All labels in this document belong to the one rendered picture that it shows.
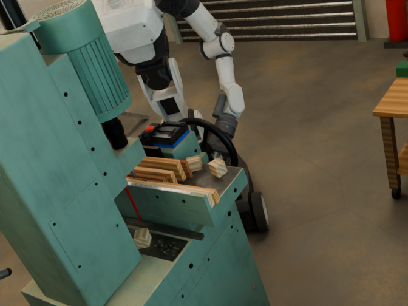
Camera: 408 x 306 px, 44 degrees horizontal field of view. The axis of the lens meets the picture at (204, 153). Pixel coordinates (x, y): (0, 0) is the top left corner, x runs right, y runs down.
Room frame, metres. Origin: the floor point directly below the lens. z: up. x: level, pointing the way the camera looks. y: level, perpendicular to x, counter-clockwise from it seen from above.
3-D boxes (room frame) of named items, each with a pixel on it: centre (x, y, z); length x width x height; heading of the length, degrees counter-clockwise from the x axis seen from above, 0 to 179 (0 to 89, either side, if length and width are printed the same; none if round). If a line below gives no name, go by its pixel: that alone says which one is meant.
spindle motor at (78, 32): (1.38, 0.23, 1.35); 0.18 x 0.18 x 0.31
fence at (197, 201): (1.35, 0.26, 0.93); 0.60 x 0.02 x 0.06; 47
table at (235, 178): (1.46, 0.16, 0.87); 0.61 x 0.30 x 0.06; 47
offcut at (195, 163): (1.39, 0.04, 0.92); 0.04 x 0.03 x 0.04; 78
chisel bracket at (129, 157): (1.37, 0.24, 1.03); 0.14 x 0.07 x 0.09; 137
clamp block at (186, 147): (1.52, 0.10, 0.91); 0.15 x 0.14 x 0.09; 47
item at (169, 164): (1.41, 0.15, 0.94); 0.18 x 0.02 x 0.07; 47
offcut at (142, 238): (1.24, 0.26, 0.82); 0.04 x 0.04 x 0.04; 75
